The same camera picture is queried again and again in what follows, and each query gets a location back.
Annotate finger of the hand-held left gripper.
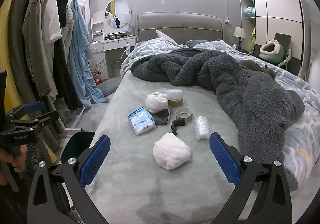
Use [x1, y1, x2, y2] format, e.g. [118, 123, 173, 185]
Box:
[14, 111, 59, 132]
[7, 101, 44, 120]

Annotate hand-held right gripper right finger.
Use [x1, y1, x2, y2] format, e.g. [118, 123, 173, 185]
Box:
[209, 132, 293, 224]

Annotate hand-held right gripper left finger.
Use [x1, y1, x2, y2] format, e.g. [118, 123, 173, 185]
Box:
[26, 134, 111, 224]

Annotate dark teal trash bin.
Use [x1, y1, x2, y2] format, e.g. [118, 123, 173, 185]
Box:
[60, 131, 97, 165]

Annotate white towel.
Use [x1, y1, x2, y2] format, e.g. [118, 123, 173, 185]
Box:
[152, 132, 191, 171]

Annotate blue and white packet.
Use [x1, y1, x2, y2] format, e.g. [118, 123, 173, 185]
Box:
[128, 107, 156, 136]

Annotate person's left hand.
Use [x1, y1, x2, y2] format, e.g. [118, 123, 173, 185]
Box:
[0, 144, 28, 186]

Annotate white clothes rack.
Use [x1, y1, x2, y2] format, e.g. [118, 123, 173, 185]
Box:
[27, 0, 93, 134]

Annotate clear bubble wrap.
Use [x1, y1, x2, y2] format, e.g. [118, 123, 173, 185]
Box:
[192, 115, 210, 141]

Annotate black pants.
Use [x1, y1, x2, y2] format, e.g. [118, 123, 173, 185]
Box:
[51, 36, 80, 112]

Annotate bed with grey sheet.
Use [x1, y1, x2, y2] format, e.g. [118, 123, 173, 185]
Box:
[86, 12, 320, 224]

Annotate empty cardboard tape roll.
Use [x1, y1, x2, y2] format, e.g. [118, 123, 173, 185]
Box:
[175, 107, 193, 123]

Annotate black curved plastic piece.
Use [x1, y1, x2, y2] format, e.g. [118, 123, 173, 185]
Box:
[171, 119, 187, 136]

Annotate olive grey coat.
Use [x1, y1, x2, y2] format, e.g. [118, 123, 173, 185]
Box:
[22, 0, 59, 97]

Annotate dark grey curtain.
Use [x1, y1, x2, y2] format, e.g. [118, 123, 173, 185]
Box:
[7, 0, 28, 114]

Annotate light blue robe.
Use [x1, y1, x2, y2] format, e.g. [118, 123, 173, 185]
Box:
[69, 0, 108, 108]

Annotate brown tape roll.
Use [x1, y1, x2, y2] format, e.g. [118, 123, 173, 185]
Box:
[167, 97, 184, 108]

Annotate grey floor cushion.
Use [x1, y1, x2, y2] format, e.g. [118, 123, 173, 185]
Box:
[96, 77, 122, 97]

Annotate blue patterned quilt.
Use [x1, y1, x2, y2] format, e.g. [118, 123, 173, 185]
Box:
[120, 37, 320, 197]

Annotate grey knit garment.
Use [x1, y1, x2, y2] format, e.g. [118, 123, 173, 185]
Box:
[61, 11, 75, 57]

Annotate crumpled clear plastic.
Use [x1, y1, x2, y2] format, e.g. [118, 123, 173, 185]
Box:
[164, 89, 183, 101]

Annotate dark grey fluffy blanket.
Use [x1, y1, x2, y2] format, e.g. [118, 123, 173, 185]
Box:
[130, 48, 305, 191]

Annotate white rolled cloth bundle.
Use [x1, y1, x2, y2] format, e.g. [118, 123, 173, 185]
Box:
[145, 92, 168, 114]

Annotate white shirt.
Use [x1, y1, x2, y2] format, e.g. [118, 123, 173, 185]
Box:
[40, 0, 62, 44]

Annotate grey smooth cloth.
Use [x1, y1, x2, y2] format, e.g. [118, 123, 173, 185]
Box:
[239, 60, 277, 80]

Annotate white dressing table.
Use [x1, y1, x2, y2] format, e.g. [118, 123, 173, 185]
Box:
[90, 11, 137, 82]

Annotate blue pillow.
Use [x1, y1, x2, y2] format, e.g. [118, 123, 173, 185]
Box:
[185, 40, 218, 48]

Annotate cream and green pet bed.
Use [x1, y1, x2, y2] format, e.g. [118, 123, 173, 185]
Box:
[259, 39, 284, 60]

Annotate round mirror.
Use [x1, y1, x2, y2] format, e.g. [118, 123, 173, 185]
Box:
[105, 0, 132, 29]

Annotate white table lamp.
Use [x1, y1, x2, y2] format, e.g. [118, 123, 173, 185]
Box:
[122, 13, 132, 35]

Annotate beige bedside lamp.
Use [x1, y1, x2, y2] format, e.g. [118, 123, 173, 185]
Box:
[233, 27, 247, 50]

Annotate black chair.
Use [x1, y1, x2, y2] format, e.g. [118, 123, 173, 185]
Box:
[274, 33, 292, 68]

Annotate white pillow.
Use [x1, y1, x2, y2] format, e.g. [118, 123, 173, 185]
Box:
[156, 30, 179, 45]

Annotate grey padded headboard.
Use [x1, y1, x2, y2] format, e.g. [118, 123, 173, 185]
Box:
[135, 12, 224, 45]

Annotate white wardrobe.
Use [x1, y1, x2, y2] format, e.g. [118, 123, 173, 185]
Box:
[239, 0, 305, 77]

